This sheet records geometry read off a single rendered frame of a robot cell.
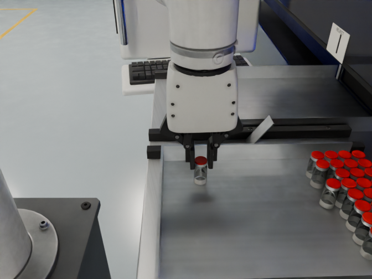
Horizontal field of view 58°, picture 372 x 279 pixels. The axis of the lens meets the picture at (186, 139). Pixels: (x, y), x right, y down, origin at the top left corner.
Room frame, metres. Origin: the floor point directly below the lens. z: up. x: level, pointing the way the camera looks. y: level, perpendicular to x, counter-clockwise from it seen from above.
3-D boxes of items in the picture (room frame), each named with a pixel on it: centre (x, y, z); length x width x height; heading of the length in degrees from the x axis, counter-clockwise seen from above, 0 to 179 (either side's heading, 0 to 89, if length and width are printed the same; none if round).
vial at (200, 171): (0.42, -0.02, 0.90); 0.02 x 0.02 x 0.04
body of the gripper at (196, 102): (0.42, -0.02, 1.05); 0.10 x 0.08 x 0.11; 92
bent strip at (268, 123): (0.52, -0.09, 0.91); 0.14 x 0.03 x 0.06; 93
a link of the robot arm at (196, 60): (0.42, -0.02, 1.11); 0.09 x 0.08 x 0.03; 92
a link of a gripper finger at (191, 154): (0.42, 0.00, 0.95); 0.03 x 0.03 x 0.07; 2
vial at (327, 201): (0.37, -0.22, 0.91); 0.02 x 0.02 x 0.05
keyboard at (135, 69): (1.04, -0.01, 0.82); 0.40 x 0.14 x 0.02; 100
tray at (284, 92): (0.70, -0.23, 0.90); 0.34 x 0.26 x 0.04; 92
